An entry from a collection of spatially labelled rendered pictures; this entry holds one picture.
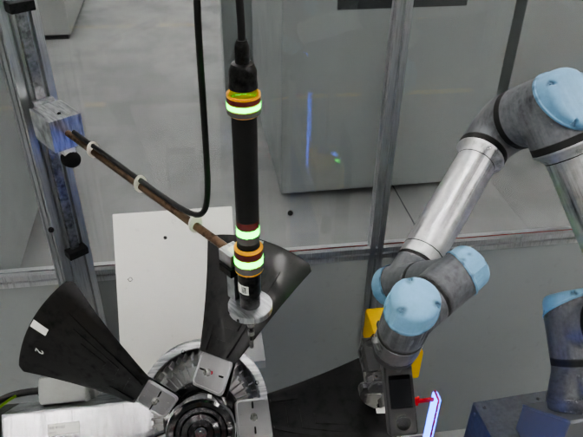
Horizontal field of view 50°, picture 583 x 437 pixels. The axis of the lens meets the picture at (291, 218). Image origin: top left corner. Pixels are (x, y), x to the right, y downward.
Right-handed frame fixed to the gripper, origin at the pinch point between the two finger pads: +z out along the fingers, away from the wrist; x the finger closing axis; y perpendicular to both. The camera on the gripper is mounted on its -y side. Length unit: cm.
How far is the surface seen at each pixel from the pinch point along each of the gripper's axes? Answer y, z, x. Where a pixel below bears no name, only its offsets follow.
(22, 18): 71, -35, 62
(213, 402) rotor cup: 1.6, -5.6, 29.5
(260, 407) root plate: 3.4, 3.2, 21.0
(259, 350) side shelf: 36, 47, 17
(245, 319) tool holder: 6.3, -25.4, 23.8
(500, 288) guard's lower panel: 57, 60, -65
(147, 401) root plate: 6.1, 1.4, 41.6
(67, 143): 56, -16, 56
